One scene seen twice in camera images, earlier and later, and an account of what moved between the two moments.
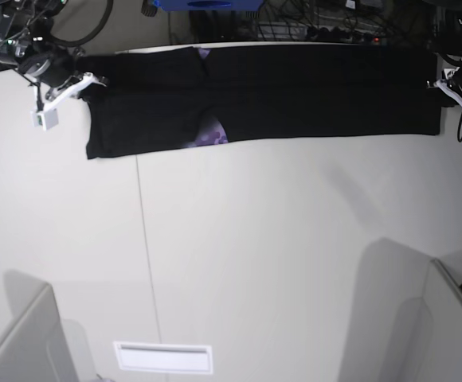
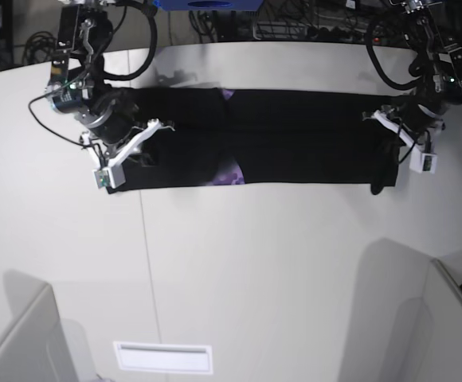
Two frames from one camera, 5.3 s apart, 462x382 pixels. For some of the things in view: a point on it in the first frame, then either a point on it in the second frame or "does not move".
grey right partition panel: x=411 y=321 does not move
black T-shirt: x=160 y=100 → x=226 y=137
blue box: x=209 y=5 does not move
